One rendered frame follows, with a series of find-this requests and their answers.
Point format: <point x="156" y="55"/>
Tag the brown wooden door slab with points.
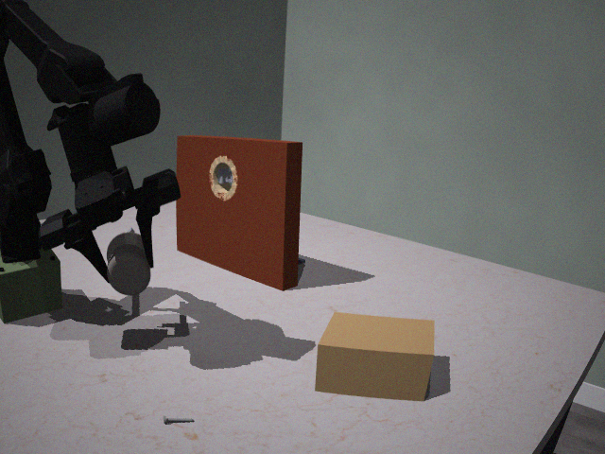
<point x="251" y="228"/>

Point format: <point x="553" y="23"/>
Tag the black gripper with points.
<point x="160" y="188"/>

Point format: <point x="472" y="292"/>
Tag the tan cardboard box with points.
<point x="374" y="356"/>

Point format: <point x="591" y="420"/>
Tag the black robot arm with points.
<point x="117" y="113"/>

